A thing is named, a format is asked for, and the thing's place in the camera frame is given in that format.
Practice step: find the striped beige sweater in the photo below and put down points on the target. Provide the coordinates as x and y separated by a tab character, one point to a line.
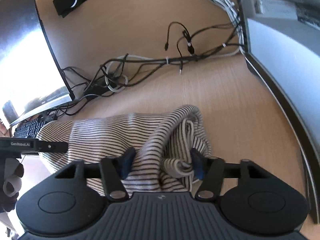
162	142

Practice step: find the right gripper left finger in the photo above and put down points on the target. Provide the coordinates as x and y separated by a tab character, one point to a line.
113	171

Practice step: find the black keyboard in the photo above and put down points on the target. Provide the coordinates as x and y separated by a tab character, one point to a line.
30	129

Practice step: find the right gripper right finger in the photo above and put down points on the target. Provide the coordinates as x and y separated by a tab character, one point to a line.
210	172

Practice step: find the black curved monitor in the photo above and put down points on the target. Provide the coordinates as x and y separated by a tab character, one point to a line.
31	78

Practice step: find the left hand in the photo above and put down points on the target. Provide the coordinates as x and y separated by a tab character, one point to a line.
11	173

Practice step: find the white computer case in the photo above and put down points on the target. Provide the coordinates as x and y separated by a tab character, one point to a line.
282	47

